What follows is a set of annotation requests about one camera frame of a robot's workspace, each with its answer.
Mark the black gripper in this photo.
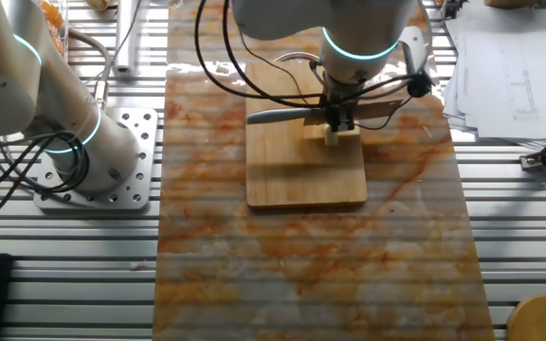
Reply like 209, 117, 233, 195
322, 84, 358, 135

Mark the steel cleaver knife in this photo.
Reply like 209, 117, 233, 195
246, 98, 405, 127

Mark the wooden cutting board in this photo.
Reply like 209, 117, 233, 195
244, 50, 369, 209

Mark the orange marble pattern mat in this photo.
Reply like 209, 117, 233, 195
152, 0, 496, 341

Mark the white paper stack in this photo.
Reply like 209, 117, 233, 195
442, 0, 546, 143

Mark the white plastic wrap roll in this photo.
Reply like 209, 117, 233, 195
113, 0, 140, 78

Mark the wooden stand with round base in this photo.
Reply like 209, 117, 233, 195
506, 294, 546, 341

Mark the clear plastic fruit container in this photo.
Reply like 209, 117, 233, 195
38, 0, 69, 61

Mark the orange fruit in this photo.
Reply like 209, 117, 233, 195
40, 0, 65, 27
50, 30, 67, 56

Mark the black round cable plug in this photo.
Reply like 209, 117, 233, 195
406, 72, 434, 99

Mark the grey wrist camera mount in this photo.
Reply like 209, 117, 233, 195
398, 26, 433, 77

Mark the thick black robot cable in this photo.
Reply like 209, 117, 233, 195
193, 0, 325, 100
221, 0, 327, 107

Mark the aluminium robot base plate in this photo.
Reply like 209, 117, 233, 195
32, 106, 159, 211

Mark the grey hose with metal connector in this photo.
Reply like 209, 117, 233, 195
66, 27, 113, 111

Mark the black cable bundle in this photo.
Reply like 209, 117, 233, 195
0, 130, 92, 228

